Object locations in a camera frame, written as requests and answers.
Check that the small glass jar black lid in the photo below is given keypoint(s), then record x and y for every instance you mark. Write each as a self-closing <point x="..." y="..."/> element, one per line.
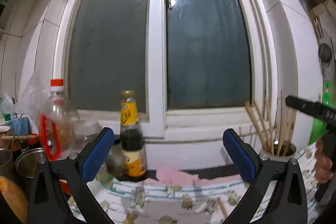
<point x="114" y="160"/>

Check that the pink cloth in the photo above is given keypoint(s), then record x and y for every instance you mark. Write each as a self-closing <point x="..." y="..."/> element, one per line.
<point x="168" y="176"/>

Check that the clear oil bottle red handle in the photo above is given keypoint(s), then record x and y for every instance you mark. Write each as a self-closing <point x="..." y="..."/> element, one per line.
<point x="57" y="122"/>

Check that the white metal cup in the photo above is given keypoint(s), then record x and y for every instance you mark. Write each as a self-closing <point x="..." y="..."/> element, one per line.
<point x="287" y="151"/>

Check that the dark oyster sauce bottle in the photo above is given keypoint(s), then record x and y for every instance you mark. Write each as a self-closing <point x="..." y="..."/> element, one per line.
<point x="132" y="140"/>

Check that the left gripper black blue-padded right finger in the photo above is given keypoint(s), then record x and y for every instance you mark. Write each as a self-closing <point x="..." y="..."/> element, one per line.
<point x="288" y="202"/>

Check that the orange pumpkin piece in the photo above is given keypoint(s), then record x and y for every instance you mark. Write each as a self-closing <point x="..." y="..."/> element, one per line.
<point x="15" y="198"/>

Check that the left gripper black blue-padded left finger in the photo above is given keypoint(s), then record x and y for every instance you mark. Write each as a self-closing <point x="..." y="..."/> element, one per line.
<point x="47" y="203"/>

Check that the clear plastic bag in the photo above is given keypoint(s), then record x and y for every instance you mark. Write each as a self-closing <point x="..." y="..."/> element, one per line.
<point x="32" y="101"/>

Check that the steel pot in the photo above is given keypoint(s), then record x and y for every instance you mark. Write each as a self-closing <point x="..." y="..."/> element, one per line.
<point x="27" y="162"/>

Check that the blue container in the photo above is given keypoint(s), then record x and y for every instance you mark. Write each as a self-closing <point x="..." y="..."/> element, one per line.
<point x="21" y="125"/>

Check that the wooden chopstick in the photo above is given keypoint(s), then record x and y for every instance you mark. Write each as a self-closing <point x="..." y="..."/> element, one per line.
<point x="261" y="132"/>
<point x="262" y="121"/>
<point x="281" y="115"/>
<point x="222" y="207"/>
<point x="284" y="131"/>

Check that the white framed window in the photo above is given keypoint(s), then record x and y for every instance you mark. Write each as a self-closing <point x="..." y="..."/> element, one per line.
<point x="162" y="125"/>

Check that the small steel cup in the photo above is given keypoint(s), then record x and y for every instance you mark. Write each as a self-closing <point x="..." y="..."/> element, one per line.
<point x="6" y="163"/>

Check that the cat patterned table cloth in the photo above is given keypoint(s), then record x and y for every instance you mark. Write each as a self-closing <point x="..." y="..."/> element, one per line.
<point x="129" y="202"/>

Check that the person's right hand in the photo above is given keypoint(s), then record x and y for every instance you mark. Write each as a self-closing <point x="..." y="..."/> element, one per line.
<point x="323" y="164"/>

